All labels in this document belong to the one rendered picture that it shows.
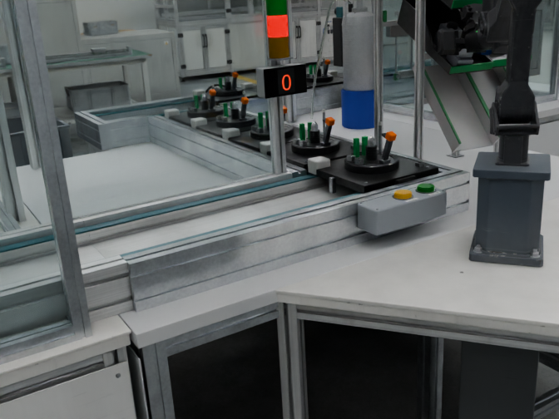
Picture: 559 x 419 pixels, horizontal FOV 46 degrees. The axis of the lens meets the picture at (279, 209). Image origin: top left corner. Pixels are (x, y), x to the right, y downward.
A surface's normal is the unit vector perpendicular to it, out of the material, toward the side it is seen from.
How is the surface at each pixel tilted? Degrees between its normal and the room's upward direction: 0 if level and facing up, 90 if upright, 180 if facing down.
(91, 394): 90
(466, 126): 45
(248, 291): 0
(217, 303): 0
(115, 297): 90
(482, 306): 0
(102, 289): 90
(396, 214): 90
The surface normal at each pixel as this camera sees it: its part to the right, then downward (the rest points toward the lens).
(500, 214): -0.35, 0.33
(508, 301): -0.05, -0.94
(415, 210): 0.53, 0.25
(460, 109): 0.22, -0.46
